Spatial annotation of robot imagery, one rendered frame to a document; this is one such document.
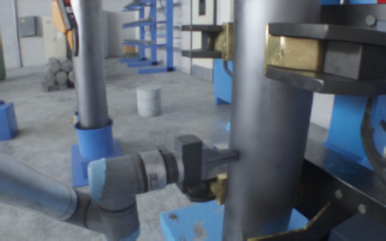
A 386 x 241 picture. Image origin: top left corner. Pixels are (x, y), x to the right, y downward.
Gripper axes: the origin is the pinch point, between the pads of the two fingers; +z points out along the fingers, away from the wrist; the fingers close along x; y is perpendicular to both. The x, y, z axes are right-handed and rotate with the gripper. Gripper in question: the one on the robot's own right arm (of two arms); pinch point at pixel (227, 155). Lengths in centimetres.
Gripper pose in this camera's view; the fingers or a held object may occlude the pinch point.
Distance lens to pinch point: 67.2
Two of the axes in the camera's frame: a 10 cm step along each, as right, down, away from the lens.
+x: 0.0, -9.4, -3.3
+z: 9.1, -1.3, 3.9
